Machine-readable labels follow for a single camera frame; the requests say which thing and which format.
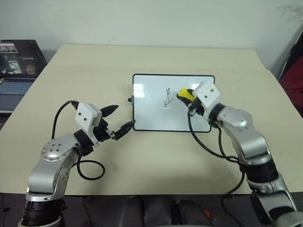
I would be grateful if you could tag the red fabric chair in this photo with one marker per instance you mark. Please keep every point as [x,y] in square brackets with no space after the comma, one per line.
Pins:
[293,80]

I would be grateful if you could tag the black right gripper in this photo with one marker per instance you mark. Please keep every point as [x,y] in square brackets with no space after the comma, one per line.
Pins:
[197,107]

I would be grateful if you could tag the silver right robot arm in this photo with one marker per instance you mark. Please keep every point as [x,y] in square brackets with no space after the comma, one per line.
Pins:
[251,139]

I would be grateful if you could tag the dark rounded shape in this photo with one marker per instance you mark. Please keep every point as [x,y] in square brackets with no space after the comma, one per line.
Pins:
[132,211]
[191,214]

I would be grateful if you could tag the yellow whiteboard eraser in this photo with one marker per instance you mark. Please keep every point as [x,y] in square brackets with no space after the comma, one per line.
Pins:
[184,94]

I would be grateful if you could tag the small black-framed whiteboard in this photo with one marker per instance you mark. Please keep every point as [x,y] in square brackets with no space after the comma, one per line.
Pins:
[154,111]

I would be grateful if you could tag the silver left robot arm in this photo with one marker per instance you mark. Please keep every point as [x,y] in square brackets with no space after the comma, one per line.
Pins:
[50,151]

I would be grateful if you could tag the open grey laptop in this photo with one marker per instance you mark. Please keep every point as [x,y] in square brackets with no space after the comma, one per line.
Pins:
[16,68]

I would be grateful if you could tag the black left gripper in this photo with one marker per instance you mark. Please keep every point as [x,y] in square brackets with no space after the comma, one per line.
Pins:
[102,131]

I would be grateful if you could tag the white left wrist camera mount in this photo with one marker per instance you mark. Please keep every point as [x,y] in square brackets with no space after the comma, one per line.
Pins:
[85,115]

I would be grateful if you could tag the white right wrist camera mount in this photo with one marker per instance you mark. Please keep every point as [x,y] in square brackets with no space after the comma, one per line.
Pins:
[208,93]

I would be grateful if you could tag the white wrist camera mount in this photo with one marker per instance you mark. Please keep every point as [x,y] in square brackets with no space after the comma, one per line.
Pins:
[85,115]
[208,93]

